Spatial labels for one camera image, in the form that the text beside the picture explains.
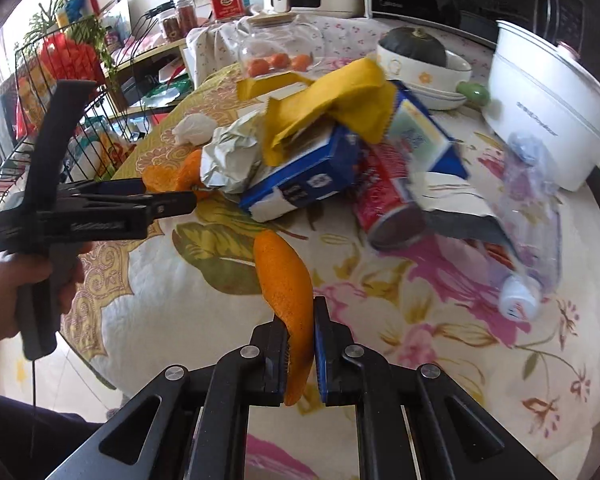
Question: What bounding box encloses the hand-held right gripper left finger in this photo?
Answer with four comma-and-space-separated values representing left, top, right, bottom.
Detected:
45, 312, 288, 480

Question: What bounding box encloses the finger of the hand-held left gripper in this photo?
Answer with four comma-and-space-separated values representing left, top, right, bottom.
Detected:
75, 189, 198, 222
57, 178, 148, 198

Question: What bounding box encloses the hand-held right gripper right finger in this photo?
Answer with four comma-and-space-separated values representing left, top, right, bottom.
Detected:
312, 296, 556, 480

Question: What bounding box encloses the curled orange peel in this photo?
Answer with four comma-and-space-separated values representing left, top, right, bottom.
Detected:
142, 150, 211, 201

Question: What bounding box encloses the long orange peel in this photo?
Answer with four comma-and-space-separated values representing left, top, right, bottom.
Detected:
252, 230, 315, 407

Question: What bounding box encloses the blue biscuit box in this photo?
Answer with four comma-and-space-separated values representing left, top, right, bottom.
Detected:
240, 125, 366, 223

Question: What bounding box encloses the red drink can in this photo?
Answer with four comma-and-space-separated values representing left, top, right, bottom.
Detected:
355, 145, 431, 251

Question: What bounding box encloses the crumpled white paper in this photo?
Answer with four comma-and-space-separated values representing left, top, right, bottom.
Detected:
200, 110, 281, 196

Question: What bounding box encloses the crumpled white tissue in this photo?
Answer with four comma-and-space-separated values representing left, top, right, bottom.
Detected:
172, 112, 216, 147

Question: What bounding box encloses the floral tablecloth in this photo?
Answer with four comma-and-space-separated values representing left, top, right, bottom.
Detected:
60, 15, 600, 480

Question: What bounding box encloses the wooden shelf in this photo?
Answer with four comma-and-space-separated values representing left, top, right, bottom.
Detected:
105, 35, 196, 126

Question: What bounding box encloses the orange red packet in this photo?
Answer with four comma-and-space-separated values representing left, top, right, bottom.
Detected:
40, 35, 103, 81

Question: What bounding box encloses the glass spice jar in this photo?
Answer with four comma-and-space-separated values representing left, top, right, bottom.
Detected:
172, 0, 198, 38
157, 9, 181, 41

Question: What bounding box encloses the green plant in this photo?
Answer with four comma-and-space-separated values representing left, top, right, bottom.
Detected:
22, 0, 116, 76

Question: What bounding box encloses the glass jar with wooden lid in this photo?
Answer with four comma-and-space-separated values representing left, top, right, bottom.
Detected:
237, 12, 326, 78

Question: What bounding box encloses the yellow cloth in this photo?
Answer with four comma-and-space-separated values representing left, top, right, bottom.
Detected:
237, 57, 398, 166

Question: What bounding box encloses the white grey paper bag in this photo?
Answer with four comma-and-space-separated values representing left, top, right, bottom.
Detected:
415, 170, 508, 256

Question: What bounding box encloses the red label jar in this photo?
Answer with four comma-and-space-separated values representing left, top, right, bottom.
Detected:
207, 0, 246, 22

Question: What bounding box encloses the person's dark clothing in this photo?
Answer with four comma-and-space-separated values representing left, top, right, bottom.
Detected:
0, 360, 106, 480

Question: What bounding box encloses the clear plastic bottle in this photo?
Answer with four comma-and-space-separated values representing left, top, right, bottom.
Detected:
495, 130, 566, 321

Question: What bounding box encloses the blue carton with pale panel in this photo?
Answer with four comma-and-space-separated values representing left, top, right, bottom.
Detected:
385, 80, 469, 182

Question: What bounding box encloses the white plate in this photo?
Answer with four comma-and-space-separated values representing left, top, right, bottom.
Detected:
405, 85, 468, 111

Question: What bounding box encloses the dark green squash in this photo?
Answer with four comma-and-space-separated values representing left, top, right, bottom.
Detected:
384, 27, 448, 68

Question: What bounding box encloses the white ceramic bowl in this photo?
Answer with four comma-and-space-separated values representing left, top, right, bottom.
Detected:
376, 42, 473, 88

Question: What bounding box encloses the small green cup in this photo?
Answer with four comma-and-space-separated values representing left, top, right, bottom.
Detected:
457, 82, 491, 103

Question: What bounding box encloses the white electric pot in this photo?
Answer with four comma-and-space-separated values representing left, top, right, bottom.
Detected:
482, 20, 600, 192

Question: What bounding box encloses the black wire rack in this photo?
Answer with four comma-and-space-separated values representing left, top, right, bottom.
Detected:
0, 40, 153, 201

